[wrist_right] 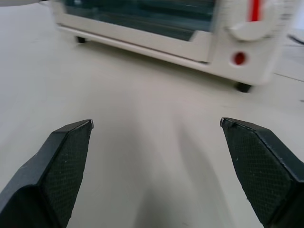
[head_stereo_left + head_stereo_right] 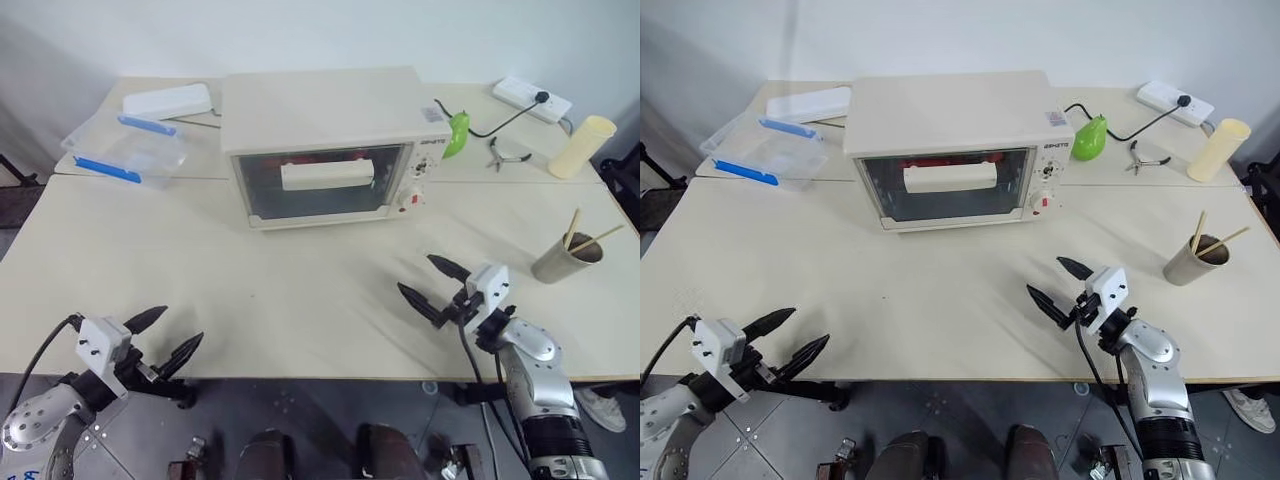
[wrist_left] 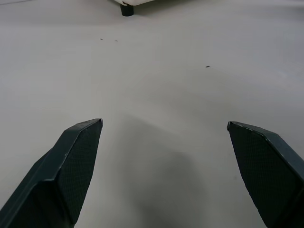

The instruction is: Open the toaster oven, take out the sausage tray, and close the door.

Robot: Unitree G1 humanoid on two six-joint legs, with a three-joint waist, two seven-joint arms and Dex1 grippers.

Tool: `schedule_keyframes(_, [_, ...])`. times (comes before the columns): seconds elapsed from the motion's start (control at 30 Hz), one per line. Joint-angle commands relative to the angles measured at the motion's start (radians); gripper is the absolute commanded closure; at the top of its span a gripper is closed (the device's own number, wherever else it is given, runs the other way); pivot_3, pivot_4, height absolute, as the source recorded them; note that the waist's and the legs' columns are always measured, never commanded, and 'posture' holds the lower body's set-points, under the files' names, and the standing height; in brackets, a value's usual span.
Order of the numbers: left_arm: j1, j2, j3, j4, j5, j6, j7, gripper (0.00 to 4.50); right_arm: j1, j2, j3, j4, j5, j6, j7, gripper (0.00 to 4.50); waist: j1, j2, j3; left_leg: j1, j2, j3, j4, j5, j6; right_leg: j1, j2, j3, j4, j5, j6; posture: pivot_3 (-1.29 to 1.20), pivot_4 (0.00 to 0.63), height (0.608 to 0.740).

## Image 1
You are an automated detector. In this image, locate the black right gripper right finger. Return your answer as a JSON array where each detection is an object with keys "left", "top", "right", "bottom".
[{"left": 220, "top": 117, "right": 304, "bottom": 228}]

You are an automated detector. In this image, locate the black cable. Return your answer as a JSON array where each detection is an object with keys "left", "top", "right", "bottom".
[{"left": 287, "top": 34, "right": 304, "bottom": 45}]

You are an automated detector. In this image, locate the glass oven door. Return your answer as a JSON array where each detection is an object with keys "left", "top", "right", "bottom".
[{"left": 52, "top": 0, "right": 220, "bottom": 64}]

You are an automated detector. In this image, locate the white toaster oven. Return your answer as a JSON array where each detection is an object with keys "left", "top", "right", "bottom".
[{"left": 48, "top": 0, "right": 297, "bottom": 93}]

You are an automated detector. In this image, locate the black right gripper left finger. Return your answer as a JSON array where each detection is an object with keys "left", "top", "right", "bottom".
[{"left": 0, "top": 119, "right": 94, "bottom": 228}]

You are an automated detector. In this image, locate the white timer knob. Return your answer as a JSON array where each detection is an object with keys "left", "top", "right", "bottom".
[{"left": 224, "top": 17, "right": 278, "bottom": 41}]

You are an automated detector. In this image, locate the red indicator light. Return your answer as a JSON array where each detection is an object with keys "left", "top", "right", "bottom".
[{"left": 231, "top": 51, "right": 247, "bottom": 66}]

